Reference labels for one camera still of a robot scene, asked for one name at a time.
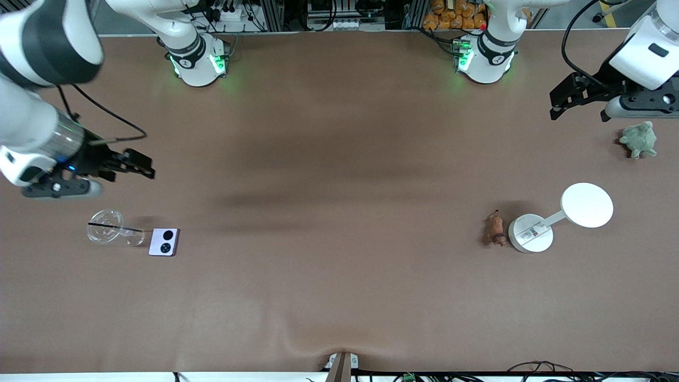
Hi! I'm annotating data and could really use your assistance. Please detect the green plush toy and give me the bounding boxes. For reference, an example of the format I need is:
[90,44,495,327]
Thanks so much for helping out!
[619,121,658,160]

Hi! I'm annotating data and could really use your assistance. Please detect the clear glass with straw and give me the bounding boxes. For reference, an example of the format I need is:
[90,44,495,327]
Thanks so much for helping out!
[87,210,145,248]

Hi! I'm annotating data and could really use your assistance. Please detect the black cable bundle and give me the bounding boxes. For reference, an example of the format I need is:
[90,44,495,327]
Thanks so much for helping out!
[507,361,679,382]

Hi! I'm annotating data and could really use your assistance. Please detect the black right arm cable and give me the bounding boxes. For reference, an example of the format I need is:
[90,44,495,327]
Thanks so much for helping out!
[56,84,149,145]

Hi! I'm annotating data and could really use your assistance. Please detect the metal table edge bracket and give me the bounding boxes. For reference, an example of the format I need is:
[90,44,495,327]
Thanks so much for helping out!
[324,352,359,382]

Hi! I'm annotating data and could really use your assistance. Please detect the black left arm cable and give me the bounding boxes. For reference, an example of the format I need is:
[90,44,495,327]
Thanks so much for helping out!
[561,0,605,85]

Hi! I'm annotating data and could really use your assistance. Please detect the thin black stick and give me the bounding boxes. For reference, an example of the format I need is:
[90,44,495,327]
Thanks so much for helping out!
[88,222,144,233]

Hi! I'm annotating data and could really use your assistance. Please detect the white round desk lamp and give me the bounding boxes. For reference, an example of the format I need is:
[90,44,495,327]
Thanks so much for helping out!
[508,182,614,254]

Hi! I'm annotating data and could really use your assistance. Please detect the purple flip phone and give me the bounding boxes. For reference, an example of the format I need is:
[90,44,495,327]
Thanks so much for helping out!
[148,228,180,257]

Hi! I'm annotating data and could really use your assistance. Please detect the white power strip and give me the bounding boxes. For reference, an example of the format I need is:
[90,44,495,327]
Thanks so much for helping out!
[211,0,251,23]

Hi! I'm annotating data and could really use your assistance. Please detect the orange plush toys pile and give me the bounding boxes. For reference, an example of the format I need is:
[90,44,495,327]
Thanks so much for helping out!
[422,0,488,30]

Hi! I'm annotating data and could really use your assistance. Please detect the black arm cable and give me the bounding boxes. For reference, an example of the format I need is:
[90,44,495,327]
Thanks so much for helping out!
[56,84,149,145]
[561,0,605,85]

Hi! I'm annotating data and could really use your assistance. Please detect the brown lion statue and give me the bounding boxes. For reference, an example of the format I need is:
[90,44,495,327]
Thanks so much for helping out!
[484,210,508,247]

